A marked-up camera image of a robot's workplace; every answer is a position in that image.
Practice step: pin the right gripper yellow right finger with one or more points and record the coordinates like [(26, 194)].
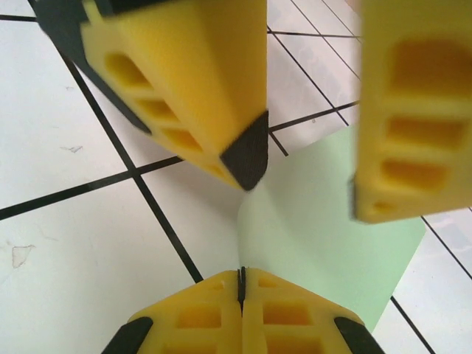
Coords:
[(287, 317)]

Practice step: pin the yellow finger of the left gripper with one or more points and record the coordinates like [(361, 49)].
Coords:
[(416, 110), (206, 73)]

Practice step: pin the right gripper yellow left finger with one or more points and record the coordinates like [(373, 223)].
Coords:
[(199, 317)]

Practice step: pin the green paper sheet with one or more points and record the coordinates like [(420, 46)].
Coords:
[(313, 239)]

